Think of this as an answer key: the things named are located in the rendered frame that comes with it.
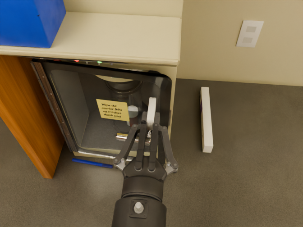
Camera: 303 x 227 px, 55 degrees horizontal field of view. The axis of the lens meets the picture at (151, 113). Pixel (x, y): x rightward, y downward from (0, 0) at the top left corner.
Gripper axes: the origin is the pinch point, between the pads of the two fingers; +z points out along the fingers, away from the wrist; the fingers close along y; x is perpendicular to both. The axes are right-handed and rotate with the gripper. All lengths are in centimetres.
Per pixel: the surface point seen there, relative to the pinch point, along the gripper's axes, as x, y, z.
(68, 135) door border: 21.5, 25.4, 5.8
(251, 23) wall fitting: 10, -30, 50
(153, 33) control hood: -20.2, -0.1, 1.9
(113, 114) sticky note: 7.5, 10.0, 4.4
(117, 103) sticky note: 2.8, 8.5, 4.3
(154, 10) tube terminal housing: -21.2, 0.1, 7.0
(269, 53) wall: 23, -41, 50
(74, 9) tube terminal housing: -20.6, 14.8, 7.0
